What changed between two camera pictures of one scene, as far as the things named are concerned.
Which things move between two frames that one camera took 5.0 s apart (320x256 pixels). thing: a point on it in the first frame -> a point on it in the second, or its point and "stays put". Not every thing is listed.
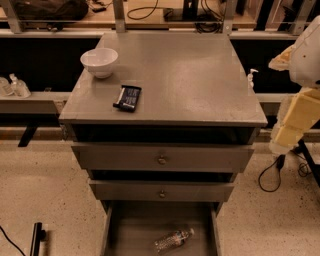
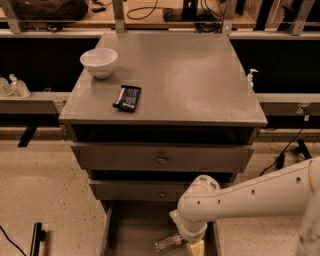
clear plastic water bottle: (173, 240) stays put
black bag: (51, 10) stays put
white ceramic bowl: (99, 61) stays put
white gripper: (306, 63) -> (194, 234)
